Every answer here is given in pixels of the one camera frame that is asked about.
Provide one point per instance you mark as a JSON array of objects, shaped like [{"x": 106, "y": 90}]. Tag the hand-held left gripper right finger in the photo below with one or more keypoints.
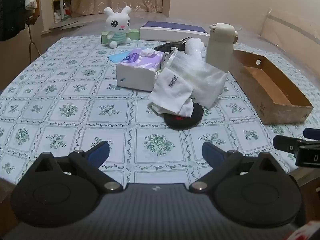
[{"x": 212, "y": 152}]

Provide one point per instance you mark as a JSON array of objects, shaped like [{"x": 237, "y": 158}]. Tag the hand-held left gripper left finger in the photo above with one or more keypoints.
[{"x": 98, "y": 152}]

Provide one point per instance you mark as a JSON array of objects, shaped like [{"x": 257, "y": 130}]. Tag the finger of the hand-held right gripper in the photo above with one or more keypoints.
[
  {"x": 311, "y": 133},
  {"x": 283, "y": 143}
]

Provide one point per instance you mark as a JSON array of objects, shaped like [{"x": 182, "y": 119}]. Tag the brown cardboard box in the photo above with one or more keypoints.
[{"x": 272, "y": 87}]

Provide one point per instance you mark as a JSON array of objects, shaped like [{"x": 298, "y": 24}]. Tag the white translucent plastic bag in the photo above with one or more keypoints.
[{"x": 205, "y": 82}]

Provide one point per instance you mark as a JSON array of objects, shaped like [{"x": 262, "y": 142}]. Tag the blue face mask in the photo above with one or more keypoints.
[{"x": 117, "y": 57}]

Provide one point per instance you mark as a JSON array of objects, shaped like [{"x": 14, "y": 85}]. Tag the dark grey cloth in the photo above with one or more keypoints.
[{"x": 167, "y": 47}]

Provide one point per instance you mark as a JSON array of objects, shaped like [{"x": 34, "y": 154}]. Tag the black round fabric pad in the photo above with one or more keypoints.
[{"x": 185, "y": 123}]

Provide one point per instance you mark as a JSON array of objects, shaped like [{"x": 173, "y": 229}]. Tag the red white patterned cloth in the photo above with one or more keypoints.
[{"x": 305, "y": 233}]

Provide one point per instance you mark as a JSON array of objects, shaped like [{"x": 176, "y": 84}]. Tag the purple tissue pack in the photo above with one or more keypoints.
[{"x": 135, "y": 77}]

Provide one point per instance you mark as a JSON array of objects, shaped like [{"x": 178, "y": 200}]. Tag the cream thermos bottle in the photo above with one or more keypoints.
[{"x": 218, "y": 50}]

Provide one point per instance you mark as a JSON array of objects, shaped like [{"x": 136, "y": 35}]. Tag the rolled white towel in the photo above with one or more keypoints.
[{"x": 193, "y": 46}]

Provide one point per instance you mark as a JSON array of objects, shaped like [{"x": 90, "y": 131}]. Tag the light green box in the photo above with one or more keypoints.
[{"x": 133, "y": 34}]

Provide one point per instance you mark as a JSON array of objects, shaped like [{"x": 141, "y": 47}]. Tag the white plush bunny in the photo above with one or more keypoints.
[{"x": 117, "y": 27}]

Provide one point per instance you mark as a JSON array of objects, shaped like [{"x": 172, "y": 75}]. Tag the white and blue flat box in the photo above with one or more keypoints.
[{"x": 172, "y": 27}]

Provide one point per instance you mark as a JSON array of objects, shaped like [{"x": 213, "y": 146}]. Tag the cluttered shelf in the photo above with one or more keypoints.
[{"x": 62, "y": 2}]

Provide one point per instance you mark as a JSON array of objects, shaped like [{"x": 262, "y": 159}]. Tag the coat rack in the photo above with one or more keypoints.
[{"x": 38, "y": 0}]

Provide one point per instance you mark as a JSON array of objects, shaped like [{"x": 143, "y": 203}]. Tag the dark hanging jacket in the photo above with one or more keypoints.
[{"x": 12, "y": 7}]

